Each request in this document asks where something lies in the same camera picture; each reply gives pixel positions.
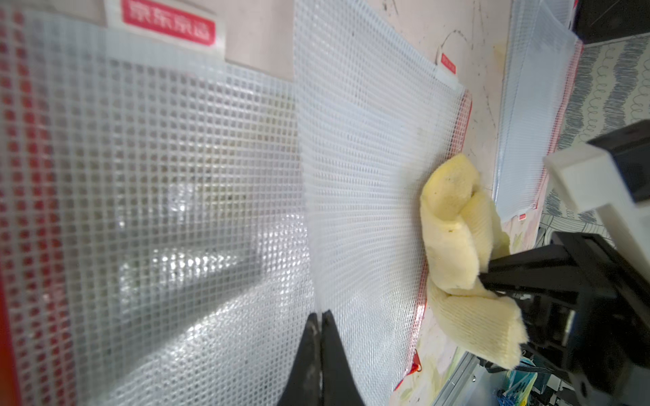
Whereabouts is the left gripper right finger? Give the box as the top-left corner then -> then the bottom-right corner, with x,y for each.
321,311 -> 364,406

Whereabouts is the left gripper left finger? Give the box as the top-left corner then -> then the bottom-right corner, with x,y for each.
277,313 -> 322,406

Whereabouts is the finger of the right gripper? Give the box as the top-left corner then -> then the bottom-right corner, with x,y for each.
480,232 -> 649,405

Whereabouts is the black plastic case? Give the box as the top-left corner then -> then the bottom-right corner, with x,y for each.
572,0 -> 649,44

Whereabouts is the aluminium mounting rail frame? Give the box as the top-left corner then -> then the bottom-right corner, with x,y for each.
432,353 -> 482,406

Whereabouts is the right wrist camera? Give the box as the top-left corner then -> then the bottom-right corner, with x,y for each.
543,119 -> 649,280

